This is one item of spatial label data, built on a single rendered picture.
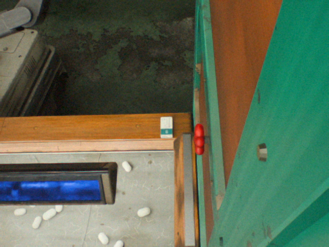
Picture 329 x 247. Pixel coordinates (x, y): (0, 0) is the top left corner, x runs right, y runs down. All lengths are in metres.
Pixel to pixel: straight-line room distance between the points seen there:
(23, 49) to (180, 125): 0.98
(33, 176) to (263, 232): 0.51
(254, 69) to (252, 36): 0.02
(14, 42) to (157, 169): 1.08
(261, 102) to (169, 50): 2.07
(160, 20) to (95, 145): 1.52
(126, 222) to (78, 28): 1.74
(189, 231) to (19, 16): 0.65
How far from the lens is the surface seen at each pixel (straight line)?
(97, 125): 1.05
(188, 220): 0.81
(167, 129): 0.99
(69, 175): 0.61
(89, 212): 0.98
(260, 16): 0.22
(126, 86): 2.07
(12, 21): 0.93
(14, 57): 1.75
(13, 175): 0.65
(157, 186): 0.97
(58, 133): 1.07
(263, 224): 0.17
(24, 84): 1.75
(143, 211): 0.93
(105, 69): 2.18
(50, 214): 0.99
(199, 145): 0.44
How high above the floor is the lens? 1.65
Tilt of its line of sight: 60 degrees down
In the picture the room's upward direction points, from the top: 6 degrees counter-clockwise
